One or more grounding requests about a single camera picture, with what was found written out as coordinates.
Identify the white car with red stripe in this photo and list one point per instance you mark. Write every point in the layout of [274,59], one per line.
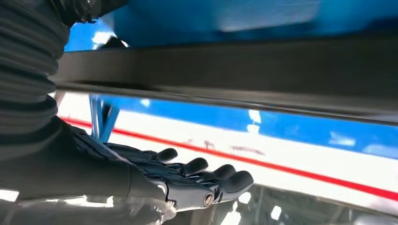
[186,133]

